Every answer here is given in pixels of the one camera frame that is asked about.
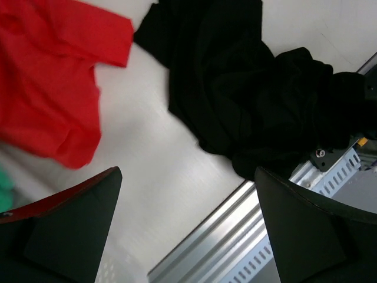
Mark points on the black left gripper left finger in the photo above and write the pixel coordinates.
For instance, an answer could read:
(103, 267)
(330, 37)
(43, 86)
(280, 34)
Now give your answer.
(60, 238)

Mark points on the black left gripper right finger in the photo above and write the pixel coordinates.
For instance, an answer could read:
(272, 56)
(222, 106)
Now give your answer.
(315, 238)

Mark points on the green tank top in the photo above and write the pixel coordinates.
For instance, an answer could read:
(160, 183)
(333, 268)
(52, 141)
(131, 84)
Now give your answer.
(6, 187)

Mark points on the red tank top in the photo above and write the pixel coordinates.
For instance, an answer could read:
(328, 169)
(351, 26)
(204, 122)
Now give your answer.
(49, 96)

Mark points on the black tank top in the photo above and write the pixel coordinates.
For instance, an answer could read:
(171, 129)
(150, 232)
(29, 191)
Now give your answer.
(241, 101)

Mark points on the white plastic basket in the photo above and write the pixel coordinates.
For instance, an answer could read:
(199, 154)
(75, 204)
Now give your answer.
(119, 266)

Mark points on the white slotted cable duct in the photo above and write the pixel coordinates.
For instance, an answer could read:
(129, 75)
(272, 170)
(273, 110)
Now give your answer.
(252, 254)

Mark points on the aluminium mounting rail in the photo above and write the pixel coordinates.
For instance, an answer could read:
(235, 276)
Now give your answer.
(201, 255)

